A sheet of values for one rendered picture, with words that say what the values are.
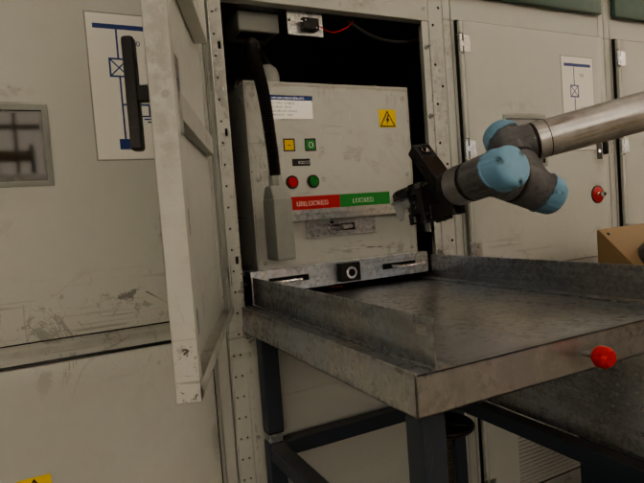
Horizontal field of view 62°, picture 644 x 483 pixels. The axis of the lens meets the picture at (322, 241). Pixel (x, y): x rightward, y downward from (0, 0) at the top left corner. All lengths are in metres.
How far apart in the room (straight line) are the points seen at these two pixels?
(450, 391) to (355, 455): 0.82
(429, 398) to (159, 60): 0.52
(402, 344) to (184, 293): 0.30
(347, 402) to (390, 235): 0.47
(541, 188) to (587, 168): 0.99
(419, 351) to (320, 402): 0.72
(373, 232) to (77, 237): 0.75
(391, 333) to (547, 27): 1.40
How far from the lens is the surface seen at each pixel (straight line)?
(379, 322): 0.80
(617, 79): 2.19
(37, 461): 1.28
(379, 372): 0.77
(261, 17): 1.47
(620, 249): 1.62
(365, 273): 1.47
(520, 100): 1.81
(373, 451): 1.55
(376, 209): 1.45
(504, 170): 0.94
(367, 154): 1.50
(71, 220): 1.20
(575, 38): 2.04
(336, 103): 1.48
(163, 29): 0.70
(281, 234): 1.25
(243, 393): 1.34
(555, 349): 0.86
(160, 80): 0.68
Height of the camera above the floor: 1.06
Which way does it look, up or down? 3 degrees down
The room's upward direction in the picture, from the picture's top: 4 degrees counter-clockwise
